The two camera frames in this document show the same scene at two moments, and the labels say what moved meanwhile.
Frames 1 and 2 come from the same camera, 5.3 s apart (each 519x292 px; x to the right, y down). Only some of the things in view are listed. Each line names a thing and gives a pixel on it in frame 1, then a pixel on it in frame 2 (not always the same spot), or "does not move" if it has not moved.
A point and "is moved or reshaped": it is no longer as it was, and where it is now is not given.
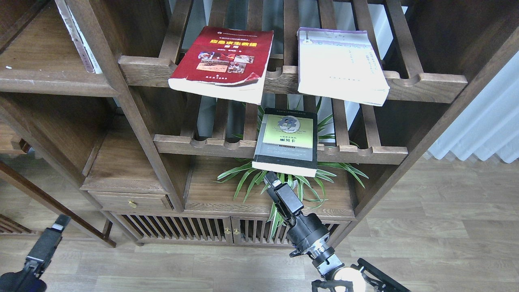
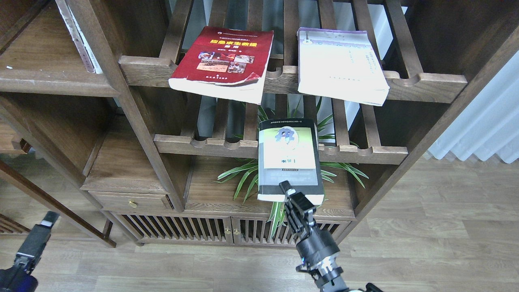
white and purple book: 340,64 does not move
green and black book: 286,141 is moved or reshaped
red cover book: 224,64 does not move
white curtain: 490,125 does not move
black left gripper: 28,279 → 18,278
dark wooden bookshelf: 215,123 does not move
